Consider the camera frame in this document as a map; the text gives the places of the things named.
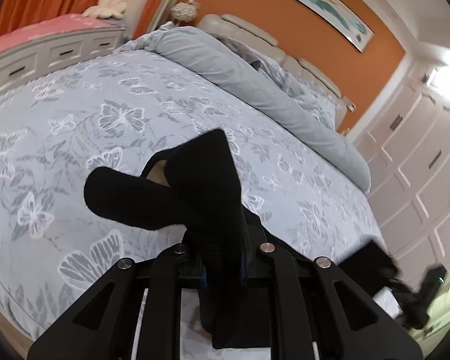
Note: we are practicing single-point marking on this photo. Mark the white wardrobe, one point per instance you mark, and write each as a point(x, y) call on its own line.
point(416, 176)

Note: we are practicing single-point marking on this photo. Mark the black pants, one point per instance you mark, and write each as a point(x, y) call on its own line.
point(210, 195)

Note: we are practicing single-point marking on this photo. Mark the butterfly print pillow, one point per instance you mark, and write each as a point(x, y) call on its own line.
point(307, 93)

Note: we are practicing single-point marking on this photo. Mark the grey folded duvet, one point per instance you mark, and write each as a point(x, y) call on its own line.
point(247, 82)

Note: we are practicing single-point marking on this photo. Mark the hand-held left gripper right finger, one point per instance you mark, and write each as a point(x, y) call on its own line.
point(281, 270)

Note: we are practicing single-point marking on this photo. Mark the white flower ornament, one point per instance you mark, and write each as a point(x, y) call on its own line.
point(185, 9)

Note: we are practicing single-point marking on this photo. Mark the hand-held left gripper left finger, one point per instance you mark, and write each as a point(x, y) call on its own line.
point(170, 270)

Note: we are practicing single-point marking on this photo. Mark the butterfly print bedspread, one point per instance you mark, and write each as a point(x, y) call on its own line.
point(97, 138)

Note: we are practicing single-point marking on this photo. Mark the white drawer dresser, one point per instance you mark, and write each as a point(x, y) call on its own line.
point(52, 60)

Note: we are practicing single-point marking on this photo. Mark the cream flower plush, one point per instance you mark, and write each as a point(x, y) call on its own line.
point(105, 7)

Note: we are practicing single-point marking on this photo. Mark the framed wall picture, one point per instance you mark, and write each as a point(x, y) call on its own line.
point(322, 3)

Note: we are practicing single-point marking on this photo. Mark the pink cloth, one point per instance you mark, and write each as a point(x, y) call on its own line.
point(41, 33)

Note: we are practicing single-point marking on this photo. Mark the wall switch panel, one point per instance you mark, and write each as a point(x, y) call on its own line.
point(351, 106)

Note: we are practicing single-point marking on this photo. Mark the beige padded headboard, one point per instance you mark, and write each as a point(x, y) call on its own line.
point(247, 30)

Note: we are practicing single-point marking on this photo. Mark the narrow orange curtain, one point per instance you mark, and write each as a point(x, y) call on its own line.
point(157, 0)

